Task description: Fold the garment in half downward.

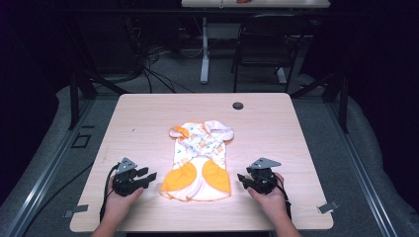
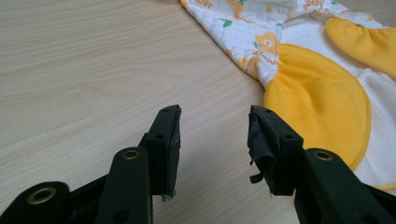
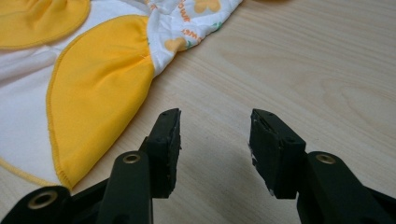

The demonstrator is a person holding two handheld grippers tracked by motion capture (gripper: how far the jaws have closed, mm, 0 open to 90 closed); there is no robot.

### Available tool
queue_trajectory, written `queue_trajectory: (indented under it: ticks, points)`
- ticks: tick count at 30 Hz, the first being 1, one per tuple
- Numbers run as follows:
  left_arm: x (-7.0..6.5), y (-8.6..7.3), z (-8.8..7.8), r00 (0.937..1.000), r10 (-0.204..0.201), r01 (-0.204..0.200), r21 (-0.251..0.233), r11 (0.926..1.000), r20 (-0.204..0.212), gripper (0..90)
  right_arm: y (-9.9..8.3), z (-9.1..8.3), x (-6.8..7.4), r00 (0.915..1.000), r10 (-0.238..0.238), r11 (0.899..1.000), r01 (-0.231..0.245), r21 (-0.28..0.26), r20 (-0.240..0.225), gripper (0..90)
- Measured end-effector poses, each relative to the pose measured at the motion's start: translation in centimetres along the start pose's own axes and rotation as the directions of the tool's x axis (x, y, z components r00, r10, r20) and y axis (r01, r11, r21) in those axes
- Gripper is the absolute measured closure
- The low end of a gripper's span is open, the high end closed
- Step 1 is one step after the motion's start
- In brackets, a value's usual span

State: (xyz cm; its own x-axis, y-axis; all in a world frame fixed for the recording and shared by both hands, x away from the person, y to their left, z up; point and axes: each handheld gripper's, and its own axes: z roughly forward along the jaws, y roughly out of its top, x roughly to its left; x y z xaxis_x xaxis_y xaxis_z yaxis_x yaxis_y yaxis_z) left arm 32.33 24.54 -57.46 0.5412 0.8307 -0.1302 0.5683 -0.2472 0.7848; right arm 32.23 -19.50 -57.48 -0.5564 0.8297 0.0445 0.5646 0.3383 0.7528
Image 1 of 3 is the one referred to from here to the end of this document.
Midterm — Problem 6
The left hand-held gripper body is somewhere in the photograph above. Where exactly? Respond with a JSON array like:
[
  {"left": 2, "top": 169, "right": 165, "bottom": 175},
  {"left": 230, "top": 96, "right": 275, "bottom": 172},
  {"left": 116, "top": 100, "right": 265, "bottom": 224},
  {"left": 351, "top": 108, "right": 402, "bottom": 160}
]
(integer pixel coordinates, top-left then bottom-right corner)
[{"left": 112, "top": 157, "right": 146, "bottom": 198}]

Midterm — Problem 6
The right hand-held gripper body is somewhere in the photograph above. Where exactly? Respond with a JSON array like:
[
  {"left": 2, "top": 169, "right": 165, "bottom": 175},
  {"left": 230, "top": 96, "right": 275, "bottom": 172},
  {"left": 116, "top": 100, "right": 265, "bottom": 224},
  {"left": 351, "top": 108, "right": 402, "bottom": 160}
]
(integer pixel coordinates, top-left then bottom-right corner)
[{"left": 245, "top": 157, "right": 283, "bottom": 195}]

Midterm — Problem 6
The white and orange baby garment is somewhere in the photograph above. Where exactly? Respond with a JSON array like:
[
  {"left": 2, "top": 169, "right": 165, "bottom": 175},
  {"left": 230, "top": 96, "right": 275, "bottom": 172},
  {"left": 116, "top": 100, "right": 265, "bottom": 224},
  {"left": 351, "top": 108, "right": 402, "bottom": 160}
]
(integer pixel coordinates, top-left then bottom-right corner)
[{"left": 159, "top": 119, "right": 235, "bottom": 202}]

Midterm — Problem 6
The person's left hand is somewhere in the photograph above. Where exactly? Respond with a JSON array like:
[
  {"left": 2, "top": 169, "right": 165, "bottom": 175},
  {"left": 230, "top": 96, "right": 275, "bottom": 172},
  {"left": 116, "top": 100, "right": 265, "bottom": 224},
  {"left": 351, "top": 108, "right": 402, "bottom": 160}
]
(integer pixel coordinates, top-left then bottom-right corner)
[{"left": 104, "top": 175, "right": 145, "bottom": 225}]

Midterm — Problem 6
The person's right hand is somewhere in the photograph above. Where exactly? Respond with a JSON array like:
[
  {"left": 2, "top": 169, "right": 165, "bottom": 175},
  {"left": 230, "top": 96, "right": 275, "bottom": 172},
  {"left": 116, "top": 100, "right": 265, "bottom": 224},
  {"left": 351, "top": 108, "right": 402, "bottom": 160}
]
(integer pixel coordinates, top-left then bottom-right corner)
[{"left": 247, "top": 172, "right": 291, "bottom": 226}]

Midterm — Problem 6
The grey tape strip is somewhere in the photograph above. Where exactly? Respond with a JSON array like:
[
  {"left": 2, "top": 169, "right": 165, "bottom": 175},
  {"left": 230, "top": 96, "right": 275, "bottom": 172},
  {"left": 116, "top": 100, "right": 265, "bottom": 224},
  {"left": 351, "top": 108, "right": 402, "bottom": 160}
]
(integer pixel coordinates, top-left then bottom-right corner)
[
  {"left": 316, "top": 200, "right": 341, "bottom": 214},
  {"left": 62, "top": 203, "right": 90, "bottom": 218}
]

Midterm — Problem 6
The black metal stand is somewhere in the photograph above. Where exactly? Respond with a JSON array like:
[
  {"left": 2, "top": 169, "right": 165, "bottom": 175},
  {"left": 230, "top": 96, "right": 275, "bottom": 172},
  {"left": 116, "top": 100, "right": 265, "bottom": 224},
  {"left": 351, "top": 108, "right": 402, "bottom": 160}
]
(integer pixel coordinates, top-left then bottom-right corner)
[
  {"left": 290, "top": 69, "right": 351, "bottom": 134},
  {"left": 65, "top": 19, "right": 130, "bottom": 131}
]

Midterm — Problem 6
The white table foot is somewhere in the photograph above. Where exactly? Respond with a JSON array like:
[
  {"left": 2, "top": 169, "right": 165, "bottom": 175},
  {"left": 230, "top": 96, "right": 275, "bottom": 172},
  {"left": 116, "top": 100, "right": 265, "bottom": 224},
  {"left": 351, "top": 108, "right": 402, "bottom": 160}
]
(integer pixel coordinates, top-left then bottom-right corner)
[{"left": 276, "top": 66, "right": 289, "bottom": 85}]

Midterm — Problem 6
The white table leg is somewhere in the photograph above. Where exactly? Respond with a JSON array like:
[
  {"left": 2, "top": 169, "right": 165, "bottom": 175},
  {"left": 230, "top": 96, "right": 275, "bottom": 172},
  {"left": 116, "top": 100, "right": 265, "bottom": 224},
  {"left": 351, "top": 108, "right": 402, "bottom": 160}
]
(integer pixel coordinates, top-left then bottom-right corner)
[{"left": 200, "top": 17, "right": 211, "bottom": 85}]

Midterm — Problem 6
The black chair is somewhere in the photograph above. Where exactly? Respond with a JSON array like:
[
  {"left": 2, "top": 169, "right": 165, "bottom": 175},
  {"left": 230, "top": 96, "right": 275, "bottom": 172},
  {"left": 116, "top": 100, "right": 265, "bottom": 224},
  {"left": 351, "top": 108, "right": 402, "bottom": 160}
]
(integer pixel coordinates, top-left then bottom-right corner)
[{"left": 231, "top": 13, "right": 310, "bottom": 94}]

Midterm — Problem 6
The light background table top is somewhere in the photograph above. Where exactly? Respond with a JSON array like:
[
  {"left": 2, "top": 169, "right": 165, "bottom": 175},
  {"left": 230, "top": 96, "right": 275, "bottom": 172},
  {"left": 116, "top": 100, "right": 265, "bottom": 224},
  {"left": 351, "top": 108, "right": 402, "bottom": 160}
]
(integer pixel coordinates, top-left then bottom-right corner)
[{"left": 181, "top": 0, "right": 331, "bottom": 9}]

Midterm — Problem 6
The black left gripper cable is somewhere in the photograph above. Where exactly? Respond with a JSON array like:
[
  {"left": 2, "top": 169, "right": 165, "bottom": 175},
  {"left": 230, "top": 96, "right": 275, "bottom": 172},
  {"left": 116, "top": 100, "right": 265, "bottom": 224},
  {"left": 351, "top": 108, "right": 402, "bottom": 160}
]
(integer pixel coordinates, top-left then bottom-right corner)
[{"left": 99, "top": 163, "right": 121, "bottom": 223}]

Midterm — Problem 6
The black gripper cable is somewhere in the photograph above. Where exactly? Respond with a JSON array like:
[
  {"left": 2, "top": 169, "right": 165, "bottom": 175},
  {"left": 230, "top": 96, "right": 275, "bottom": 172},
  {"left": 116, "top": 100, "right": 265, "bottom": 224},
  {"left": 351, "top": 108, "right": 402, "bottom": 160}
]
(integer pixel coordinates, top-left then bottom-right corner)
[
  {"left": 99, "top": 163, "right": 121, "bottom": 223},
  {"left": 260, "top": 173, "right": 293, "bottom": 221}
]

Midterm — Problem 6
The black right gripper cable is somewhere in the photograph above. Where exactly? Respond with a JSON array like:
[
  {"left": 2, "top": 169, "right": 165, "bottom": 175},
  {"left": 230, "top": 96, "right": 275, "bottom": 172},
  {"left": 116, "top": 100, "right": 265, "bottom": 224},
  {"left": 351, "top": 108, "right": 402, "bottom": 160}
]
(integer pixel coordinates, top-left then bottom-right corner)
[{"left": 260, "top": 173, "right": 293, "bottom": 221}]

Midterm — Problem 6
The black floor cable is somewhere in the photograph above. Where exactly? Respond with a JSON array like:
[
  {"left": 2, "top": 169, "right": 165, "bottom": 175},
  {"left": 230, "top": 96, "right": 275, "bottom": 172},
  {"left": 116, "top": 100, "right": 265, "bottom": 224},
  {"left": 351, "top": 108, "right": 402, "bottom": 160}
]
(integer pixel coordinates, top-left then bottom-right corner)
[{"left": 21, "top": 161, "right": 95, "bottom": 237}]

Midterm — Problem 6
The aluminium floor rail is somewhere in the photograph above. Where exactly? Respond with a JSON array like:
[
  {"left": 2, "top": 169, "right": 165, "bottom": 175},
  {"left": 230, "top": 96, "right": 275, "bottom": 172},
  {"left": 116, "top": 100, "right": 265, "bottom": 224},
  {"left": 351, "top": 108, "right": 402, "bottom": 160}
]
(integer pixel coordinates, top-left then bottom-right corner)
[
  {"left": 4, "top": 98, "right": 97, "bottom": 237},
  {"left": 324, "top": 98, "right": 400, "bottom": 237}
]

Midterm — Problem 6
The bundle of black floor cables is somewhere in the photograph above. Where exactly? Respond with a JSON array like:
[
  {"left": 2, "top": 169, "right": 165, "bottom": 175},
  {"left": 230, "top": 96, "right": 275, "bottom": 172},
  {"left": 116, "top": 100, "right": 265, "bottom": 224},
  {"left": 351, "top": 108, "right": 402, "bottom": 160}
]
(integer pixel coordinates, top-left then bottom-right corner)
[{"left": 123, "top": 16, "right": 196, "bottom": 95}]

